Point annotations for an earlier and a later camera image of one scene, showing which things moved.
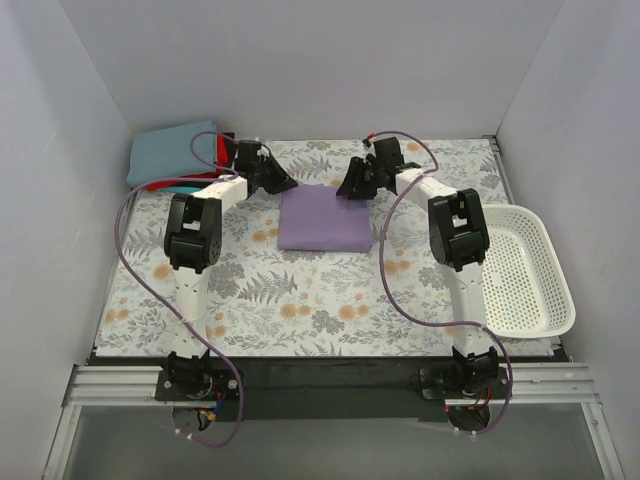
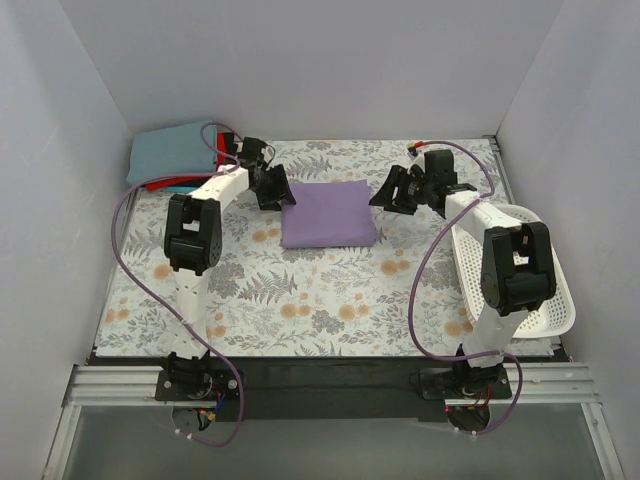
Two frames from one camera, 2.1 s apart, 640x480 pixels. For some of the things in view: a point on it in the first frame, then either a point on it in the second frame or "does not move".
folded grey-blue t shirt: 166,151 does not move
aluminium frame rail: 527,386 does not move
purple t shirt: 313,218 does not move
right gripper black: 364,174 → 400,188
